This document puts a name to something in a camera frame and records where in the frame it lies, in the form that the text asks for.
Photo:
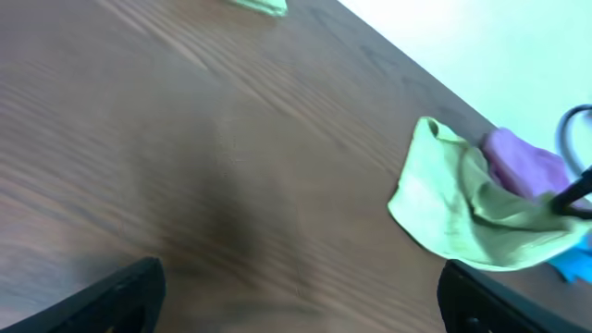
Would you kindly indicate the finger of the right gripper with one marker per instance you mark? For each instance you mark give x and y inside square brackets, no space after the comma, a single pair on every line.
[562,204]

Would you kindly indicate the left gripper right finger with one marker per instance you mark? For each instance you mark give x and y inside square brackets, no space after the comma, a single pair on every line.
[471,302]

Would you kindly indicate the blue cloth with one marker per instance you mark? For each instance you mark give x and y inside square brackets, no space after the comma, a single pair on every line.
[575,263]

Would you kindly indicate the folded green cloth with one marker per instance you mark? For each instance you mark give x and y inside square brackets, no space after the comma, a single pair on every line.
[273,8]

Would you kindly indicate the purple cloth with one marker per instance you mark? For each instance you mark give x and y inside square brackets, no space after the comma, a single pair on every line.
[524,178]

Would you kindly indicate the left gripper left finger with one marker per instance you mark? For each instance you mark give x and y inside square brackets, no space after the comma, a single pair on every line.
[129,300]

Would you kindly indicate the green microfiber cloth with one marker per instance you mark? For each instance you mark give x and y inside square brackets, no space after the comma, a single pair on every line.
[448,203]

